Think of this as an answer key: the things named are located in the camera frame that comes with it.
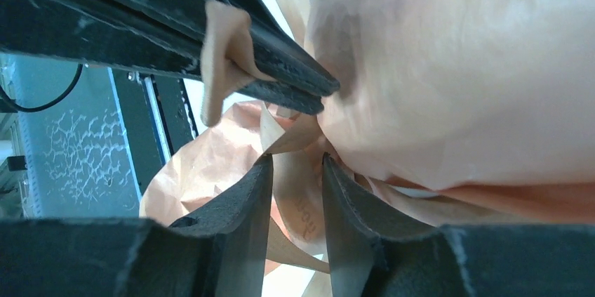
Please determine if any beige wrapping paper sheet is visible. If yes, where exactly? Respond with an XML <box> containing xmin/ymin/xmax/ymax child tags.
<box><xmin>138</xmin><ymin>0</ymin><xmax>595</xmax><ymax>297</ymax></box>

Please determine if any tan ribbon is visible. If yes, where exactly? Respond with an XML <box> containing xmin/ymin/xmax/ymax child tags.
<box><xmin>201</xmin><ymin>0</ymin><xmax>332</xmax><ymax>296</ymax></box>

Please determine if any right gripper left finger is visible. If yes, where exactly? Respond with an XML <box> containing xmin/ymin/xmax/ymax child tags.
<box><xmin>1</xmin><ymin>156</ymin><xmax>273</xmax><ymax>296</ymax></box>

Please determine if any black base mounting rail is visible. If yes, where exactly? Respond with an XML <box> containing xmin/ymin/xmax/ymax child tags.
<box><xmin>112</xmin><ymin>69</ymin><xmax>197</xmax><ymax>187</ymax></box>

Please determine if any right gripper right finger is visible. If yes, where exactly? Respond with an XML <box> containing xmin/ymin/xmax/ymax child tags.
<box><xmin>322</xmin><ymin>155</ymin><xmax>594</xmax><ymax>296</ymax></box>

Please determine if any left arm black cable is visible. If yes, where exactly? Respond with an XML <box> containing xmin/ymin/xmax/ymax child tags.
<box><xmin>0</xmin><ymin>62</ymin><xmax>85</xmax><ymax>114</ymax></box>

